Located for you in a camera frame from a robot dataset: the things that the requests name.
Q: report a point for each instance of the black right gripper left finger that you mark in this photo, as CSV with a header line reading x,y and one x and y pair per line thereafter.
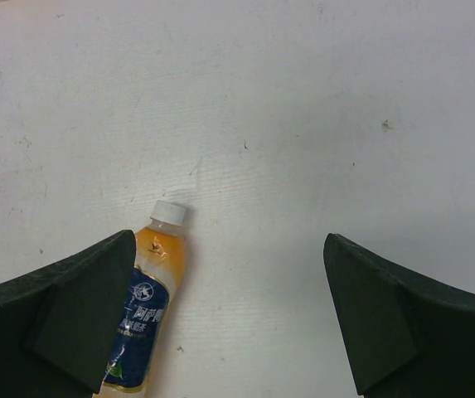
x,y
58,323

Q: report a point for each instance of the blue label tea bottle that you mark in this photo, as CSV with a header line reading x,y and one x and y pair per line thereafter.
x,y
157,273

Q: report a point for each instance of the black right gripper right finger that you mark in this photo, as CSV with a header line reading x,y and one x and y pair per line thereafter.
x,y
405,334

